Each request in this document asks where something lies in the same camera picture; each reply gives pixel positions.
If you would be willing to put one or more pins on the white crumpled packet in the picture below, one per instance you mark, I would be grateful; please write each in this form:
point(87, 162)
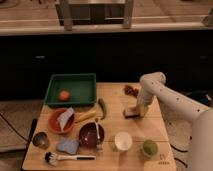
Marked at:
point(64, 117)

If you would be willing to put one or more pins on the wooden chair frame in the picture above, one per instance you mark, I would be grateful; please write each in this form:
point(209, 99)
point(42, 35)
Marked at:
point(94, 12)

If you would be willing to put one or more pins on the orange bowl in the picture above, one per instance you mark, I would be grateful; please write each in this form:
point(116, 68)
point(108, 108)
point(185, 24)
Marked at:
point(53, 123)

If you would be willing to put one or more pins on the black and white dish brush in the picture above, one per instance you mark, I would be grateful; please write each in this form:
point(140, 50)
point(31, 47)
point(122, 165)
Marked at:
point(53, 158)

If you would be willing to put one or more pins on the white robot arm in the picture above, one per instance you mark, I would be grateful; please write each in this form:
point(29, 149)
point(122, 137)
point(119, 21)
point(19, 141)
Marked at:
point(200, 155)

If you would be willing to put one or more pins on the wooden eraser with black felt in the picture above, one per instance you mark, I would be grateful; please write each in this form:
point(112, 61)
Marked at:
point(130, 113)

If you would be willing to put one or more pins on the blue sponge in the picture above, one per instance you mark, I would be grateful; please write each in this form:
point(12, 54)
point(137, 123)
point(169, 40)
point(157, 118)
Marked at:
point(67, 145)

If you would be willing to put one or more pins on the dark red bowl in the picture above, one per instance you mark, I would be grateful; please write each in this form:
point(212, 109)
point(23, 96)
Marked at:
point(88, 135)

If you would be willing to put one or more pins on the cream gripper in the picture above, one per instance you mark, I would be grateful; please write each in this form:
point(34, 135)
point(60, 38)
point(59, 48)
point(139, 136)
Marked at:
point(142, 109)

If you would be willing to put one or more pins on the white cup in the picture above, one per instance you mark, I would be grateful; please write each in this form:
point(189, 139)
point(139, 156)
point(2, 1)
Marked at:
point(122, 141)

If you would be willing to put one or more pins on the metal cup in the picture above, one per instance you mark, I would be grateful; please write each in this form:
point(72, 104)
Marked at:
point(41, 140)

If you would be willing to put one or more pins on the pile of brown nuts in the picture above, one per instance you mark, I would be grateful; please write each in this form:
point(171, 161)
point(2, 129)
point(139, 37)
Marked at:
point(129, 90)

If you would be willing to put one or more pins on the orange fruit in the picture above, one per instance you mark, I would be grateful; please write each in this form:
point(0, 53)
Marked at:
point(64, 95)

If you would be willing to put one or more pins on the white fork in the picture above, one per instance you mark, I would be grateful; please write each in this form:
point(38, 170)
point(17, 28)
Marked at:
point(98, 144)

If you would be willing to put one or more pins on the green cup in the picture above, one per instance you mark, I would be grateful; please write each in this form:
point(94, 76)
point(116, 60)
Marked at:
point(149, 148)

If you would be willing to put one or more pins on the green plastic tray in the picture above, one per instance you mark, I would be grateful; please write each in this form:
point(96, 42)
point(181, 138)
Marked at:
point(82, 89)

